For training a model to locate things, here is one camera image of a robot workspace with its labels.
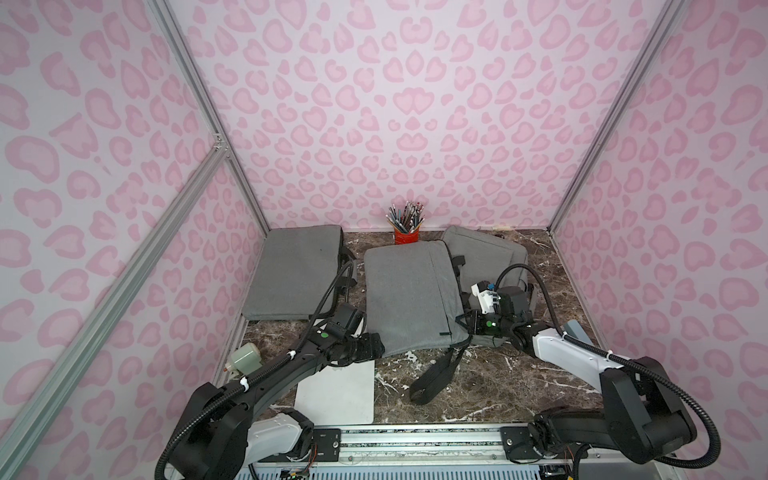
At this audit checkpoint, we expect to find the aluminium front rail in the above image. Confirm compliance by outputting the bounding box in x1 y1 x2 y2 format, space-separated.
233 424 681 479

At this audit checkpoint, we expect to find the grey backpack at back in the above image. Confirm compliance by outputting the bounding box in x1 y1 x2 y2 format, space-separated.
441 226 528 310

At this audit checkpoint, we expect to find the grey laptop bag with strap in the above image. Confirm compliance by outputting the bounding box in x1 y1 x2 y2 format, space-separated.
364 240 472 405

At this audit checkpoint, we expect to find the silver apple laptop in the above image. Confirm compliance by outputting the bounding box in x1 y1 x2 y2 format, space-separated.
294 361 375 426

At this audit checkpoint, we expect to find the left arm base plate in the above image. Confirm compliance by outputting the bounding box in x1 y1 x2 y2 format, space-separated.
262 428 341 463

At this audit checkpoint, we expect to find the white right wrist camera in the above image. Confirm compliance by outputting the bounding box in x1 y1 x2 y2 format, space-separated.
471 281 500 315

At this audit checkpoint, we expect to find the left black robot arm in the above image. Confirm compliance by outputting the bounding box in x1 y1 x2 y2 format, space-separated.
154 304 385 479

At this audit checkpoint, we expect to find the blue green stapler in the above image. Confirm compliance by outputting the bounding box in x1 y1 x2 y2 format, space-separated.
564 320 593 345

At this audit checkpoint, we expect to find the red pencil cup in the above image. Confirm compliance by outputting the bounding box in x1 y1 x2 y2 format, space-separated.
394 230 420 245

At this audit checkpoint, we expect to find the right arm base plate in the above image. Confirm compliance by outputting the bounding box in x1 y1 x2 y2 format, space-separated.
499 426 558 464

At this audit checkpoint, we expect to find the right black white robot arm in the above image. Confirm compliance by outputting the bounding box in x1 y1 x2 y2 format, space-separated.
469 265 722 469

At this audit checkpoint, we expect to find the grey laptop sleeve top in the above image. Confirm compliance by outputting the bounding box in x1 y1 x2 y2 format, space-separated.
242 225 356 321

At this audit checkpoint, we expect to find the bundle of pencils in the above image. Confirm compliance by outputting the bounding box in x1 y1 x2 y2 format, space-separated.
386 200 424 234

